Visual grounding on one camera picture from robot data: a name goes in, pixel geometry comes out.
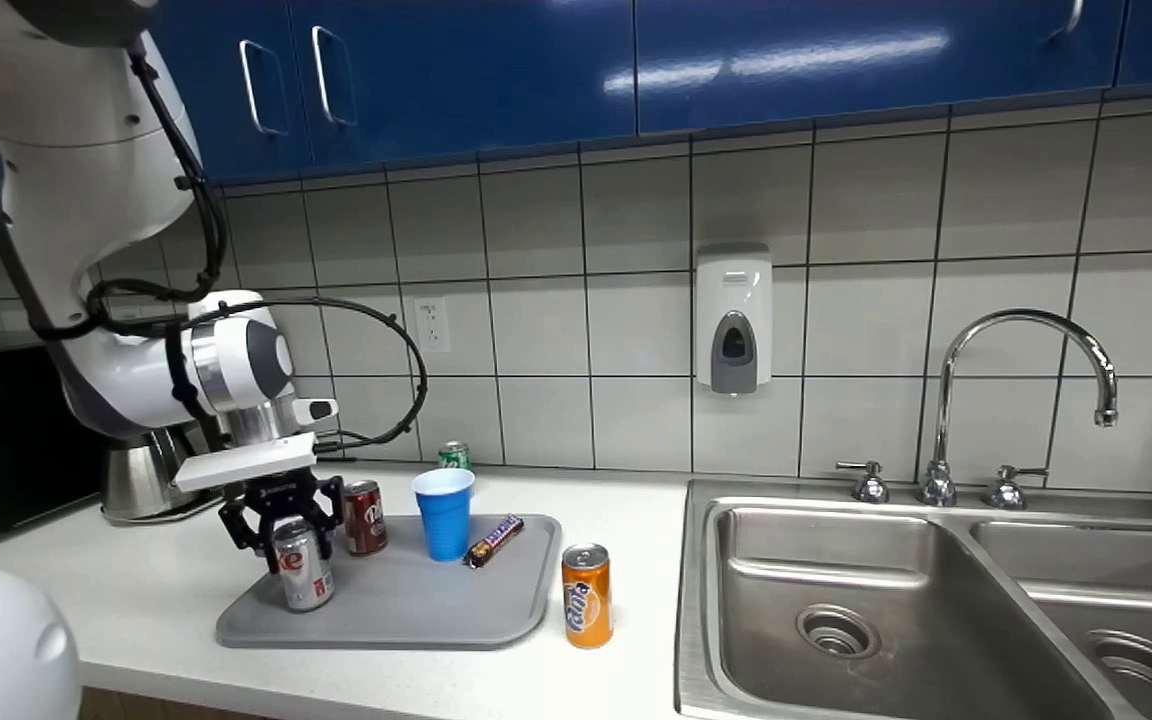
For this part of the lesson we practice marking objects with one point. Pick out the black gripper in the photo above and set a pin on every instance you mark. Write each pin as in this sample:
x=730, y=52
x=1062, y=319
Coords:
x=283, y=498

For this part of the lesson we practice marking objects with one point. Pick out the silver soda can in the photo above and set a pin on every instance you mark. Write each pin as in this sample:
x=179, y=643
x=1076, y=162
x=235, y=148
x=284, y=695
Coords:
x=303, y=572

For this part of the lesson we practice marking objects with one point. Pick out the dark red soda can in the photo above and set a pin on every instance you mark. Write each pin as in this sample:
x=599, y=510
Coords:
x=365, y=521

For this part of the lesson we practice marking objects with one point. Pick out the orange soda can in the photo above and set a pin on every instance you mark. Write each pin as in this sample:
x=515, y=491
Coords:
x=584, y=601

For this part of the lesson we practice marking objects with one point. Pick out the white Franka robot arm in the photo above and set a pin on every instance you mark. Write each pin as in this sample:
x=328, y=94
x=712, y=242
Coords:
x=71, y=173

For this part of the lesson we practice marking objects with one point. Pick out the grey plastic tray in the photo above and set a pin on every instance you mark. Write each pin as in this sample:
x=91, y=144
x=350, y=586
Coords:
x=400, y=605

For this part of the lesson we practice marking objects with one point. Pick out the steel coffee carafe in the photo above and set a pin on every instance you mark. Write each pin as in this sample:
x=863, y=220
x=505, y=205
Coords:
x=136, y=491

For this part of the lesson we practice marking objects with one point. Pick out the blue plastic cup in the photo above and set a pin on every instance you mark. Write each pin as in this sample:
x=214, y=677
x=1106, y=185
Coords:
x=447, y=514

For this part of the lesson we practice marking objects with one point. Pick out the green can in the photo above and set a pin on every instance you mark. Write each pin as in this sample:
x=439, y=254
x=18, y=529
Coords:
x=452, y=456

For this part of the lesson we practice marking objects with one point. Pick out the brown candy bar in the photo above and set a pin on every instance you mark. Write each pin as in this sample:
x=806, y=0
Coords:
x=494, y=542

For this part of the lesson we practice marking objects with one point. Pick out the black microwave oven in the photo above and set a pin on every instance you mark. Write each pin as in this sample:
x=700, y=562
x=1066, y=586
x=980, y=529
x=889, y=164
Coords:
x=1, y=453

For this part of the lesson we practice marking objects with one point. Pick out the stainless steel double sink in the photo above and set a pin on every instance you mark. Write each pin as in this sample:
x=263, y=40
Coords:
x=842, y=586

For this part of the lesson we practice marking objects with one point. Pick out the chrome gooseneck faucet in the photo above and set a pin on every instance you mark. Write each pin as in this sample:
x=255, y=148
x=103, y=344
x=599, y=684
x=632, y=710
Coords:
x=937, y=442

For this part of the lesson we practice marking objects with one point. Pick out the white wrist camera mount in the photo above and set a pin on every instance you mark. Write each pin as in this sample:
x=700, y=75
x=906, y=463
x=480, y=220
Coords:
x=251, y=463

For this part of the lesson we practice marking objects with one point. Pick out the white wall outlet plate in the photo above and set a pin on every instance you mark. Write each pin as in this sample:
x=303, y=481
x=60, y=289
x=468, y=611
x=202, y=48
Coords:
x=435, y=327

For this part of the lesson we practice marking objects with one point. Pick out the white wall soap dispenser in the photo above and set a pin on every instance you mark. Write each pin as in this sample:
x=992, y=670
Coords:
x=735, y=322

